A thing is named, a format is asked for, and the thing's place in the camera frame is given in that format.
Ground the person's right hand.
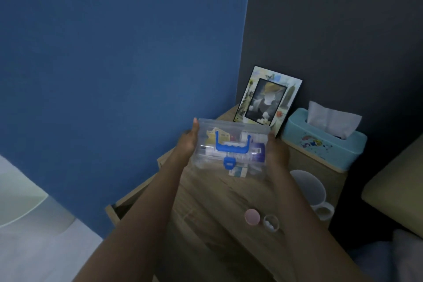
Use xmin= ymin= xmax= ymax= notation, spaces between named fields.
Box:
xmin=266 ymin=131 xmax=291 ymax=180

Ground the person's left hand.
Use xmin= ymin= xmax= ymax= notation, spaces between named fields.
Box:
xmin=172 ymin=117 xmax=200 ymax=169

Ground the clear plastic box blue handle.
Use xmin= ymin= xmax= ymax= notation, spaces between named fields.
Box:
xmin=188 ymin=118 xmax=272 ymax=182

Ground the person's right forearm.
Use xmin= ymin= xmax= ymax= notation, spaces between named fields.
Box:
xmin=269 ymin=169 xmax=372 ymax=282

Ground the person's left forearm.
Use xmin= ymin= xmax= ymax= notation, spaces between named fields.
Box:
xmin=73 ymin=156 xmax=189 ymax=282

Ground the light blue tissue box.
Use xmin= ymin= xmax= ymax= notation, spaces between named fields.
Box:
xmin=281 ymin=108 xmax=368 ymax=173

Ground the white mug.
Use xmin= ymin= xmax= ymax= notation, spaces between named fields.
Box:
xmin=289 ymin=169 xmax=335 ymax=221

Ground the white tissue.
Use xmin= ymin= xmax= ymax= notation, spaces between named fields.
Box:
xmin=307 ymin=100 xmax=363 ymax=140

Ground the pink round lid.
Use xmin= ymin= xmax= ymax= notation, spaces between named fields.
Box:
xmin=244 ymin=209 xmax=261 ymax=226

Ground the small clear pill container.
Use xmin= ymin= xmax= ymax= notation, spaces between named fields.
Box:
xmin=263 ymin=214 xmax=280 ymax=233

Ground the wooden bedside cabinet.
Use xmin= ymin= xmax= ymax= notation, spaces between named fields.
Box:
xmin=105 ymin=103 xmax=348 ymax=282

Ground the beige cushion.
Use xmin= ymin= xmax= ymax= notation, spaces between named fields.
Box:
xmin=361 ymin=133 xmax=423 ymax=239

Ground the decorated photo frame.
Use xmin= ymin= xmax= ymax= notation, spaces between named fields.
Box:
xmin=233 ymin=66 xmax=303 ymax=137

